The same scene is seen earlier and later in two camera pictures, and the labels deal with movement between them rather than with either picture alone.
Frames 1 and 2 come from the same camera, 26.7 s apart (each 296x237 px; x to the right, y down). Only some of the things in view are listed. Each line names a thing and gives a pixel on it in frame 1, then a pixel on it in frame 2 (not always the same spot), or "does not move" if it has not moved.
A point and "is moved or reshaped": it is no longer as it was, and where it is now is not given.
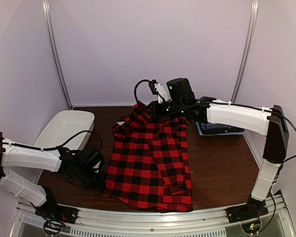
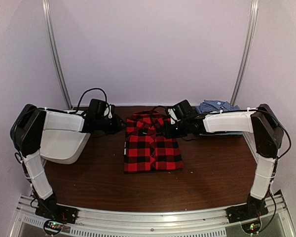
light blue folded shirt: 215,134 does not move
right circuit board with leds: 251,227 does not move
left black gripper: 98,185 -> 117,126
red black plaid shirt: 149,165 is moved or reshaped
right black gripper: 156,113 -> 169,134
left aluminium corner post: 56,54 does not move
